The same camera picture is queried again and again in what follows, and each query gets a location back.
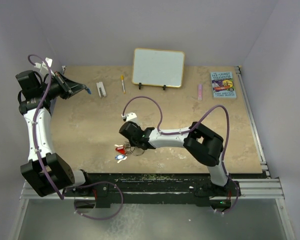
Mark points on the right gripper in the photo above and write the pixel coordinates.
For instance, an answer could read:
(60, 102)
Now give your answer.
(132, 143)

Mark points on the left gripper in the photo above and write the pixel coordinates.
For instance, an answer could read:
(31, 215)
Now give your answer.
(68, 88)

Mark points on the metal keyring with keys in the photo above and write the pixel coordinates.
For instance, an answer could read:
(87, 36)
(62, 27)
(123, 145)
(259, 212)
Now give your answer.
(132, 150)

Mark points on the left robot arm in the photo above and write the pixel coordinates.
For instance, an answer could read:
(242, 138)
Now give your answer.
(46, 172)

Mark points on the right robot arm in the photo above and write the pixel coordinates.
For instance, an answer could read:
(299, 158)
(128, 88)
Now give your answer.
(206, 146)

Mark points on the yellow capped marker pen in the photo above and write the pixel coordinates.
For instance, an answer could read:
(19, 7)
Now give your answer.
(123, 84)

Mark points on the yellow framed whiteboard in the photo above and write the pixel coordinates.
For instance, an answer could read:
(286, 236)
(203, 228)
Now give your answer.
(157, 67)

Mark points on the blue treehouse book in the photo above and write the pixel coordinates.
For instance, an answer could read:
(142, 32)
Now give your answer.
(223, 84)

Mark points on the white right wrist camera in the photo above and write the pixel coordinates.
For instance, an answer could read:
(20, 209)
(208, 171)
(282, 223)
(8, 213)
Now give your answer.
(129, 117)

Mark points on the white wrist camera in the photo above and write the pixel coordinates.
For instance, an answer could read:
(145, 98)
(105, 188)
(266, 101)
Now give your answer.
(45, 66)
(129, 117)

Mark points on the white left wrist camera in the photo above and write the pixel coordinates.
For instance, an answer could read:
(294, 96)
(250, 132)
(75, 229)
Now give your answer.
(45, 66)

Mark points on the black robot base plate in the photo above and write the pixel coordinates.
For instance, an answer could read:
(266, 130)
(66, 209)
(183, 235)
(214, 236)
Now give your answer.
(156, 188)

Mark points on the aluminium rail frame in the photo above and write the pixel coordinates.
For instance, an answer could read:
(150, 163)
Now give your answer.
(85, 127)

